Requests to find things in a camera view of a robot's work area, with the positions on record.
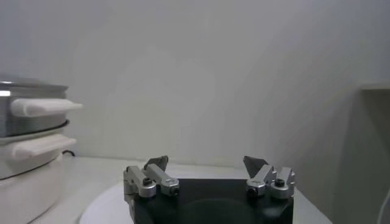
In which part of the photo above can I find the white electric cooker pot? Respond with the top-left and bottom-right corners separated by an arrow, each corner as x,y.
0,123 -> 78,224

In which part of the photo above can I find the white round plate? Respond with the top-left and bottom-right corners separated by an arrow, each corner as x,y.
79,181 -> 137,224

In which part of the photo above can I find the stainless steel steamer basket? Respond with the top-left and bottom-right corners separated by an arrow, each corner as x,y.
0,86 -> 83,138

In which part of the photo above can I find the round glass lid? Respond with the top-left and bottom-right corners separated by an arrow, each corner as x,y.
0,75 -> 69,91

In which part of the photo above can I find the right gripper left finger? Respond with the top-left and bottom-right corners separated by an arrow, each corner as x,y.
122,155 -> 180,202

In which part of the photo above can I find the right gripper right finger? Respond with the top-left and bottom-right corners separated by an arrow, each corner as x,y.
242,155 -> 296,200

